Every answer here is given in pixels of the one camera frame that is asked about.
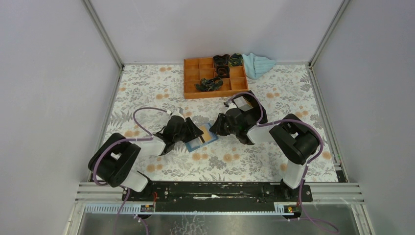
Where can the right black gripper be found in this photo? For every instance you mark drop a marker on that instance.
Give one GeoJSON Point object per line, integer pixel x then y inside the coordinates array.
{"type": "Point", "coordinates": [217, 127]}

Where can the gold black credit card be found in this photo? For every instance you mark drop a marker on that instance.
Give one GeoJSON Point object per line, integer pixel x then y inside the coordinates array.
{"type": "Point", "coordinates": [207, 136]}

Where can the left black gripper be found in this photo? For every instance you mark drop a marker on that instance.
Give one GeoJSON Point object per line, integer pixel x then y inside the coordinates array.
{"type": "Point", "coordinates": [193, 131]}

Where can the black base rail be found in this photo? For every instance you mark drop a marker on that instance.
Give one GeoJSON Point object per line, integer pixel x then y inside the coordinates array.
{"type": "Point", "coordinates": [169, 196]}

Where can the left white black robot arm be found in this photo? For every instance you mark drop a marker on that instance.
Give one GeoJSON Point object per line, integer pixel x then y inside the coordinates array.
{"type": "Point", "coordinates": [113, 162]}

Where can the light blue folded cloth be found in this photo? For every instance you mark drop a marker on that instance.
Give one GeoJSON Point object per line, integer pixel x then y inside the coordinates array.
{"type": "Point", "coordinates": [256, 66]}

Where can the white card in box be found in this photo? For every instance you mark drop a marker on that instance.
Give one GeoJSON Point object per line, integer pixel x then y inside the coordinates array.
{"type": "Point", "coordinates": [243, 104]}

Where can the black rolled band centre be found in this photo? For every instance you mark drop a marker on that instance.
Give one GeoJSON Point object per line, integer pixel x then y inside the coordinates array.
{"type": "Point", "coordinates": [223, 71]}

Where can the black rolled band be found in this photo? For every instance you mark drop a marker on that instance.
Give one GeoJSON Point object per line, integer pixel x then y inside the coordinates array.
{"type": "Point", "coordinates": [223, 71]}
{"type": "Point", "coordinates": [221, 60]}
{"type": "Point", "coordinates": [235, 60]}

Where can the black tangled band pile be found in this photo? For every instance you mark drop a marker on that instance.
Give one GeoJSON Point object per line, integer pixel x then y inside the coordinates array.
{"type": "Point", "coordinates": [209, 85]}

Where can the blue leather card holder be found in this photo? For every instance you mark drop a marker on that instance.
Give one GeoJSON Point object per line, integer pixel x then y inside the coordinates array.
{"type": "Point", "coordinates": [196, 143]}

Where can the orange compartment tray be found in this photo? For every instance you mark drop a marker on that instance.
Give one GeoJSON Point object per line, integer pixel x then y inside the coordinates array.
{"type": "Point", "coordinates": [217, 76]}

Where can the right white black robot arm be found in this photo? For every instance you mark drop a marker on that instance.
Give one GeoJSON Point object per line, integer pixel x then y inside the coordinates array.
{"type": "Point", "coordinates": [298, 141]}

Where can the black rolled band left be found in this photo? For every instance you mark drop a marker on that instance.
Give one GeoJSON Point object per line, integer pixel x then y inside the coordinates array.
{"type": "Point", "coordinates": [221, 60]}

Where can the black rolled band top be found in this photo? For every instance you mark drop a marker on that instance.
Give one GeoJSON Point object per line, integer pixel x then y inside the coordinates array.
{"type": "Point", "coordinates": [235, 60]}

